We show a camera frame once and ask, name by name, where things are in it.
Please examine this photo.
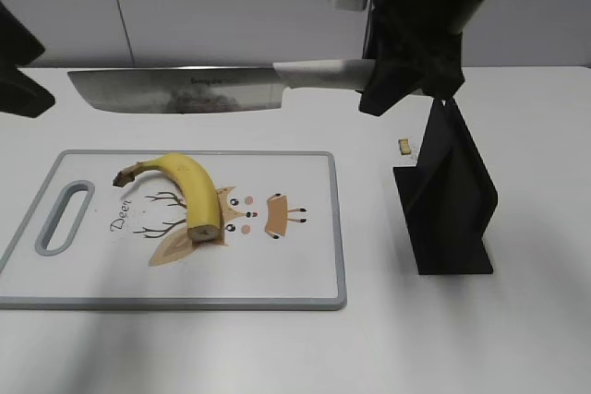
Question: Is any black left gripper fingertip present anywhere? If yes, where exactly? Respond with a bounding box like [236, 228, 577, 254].
[1, 4, 55, 118]

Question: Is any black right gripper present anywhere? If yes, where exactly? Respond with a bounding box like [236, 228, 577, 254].
[359, 0, 485, 115]

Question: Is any knife with white handle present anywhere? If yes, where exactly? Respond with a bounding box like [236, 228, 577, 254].
[67, 59, 375, 114]

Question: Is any small banana scrap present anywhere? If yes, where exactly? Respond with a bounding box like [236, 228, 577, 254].
[398, 138, 412, 156]

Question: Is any yellow banana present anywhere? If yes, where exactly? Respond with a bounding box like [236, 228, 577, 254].
[112, 153, 223, 243]

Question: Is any black knife stand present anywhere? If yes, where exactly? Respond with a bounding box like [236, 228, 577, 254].
[392, 99, 498, 275]

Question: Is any white grey-rimmed cutting board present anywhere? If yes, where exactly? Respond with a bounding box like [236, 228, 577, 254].
[1, 150, 346, 311]

